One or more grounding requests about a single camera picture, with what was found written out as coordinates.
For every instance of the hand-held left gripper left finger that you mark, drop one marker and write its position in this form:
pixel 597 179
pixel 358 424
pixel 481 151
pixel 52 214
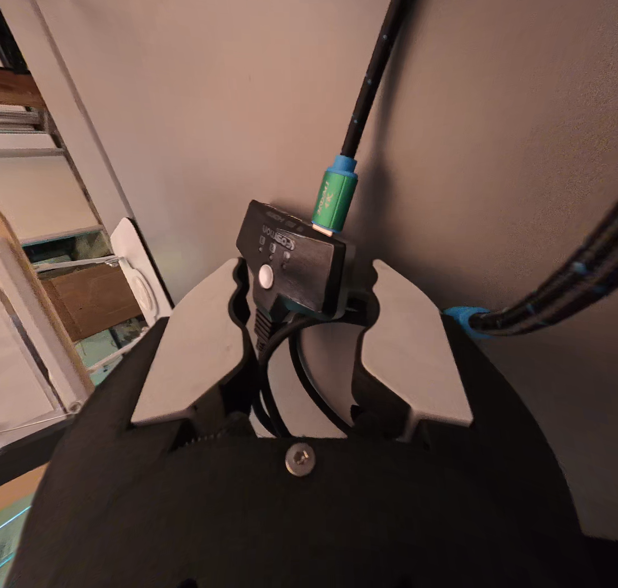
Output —
pixel 193 346

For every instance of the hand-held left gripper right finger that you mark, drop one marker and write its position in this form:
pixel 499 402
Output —
pixel 415 351

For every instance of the wooden instruction board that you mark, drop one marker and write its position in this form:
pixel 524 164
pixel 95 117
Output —
pixel 24 370

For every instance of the brown cardboard box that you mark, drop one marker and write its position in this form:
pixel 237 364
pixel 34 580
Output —
pixel 91 298

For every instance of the black hdmi switch box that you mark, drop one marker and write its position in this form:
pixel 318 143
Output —
pixel 309 279

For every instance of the white board stand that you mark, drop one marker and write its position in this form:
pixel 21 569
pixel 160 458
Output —
pixel 140 279

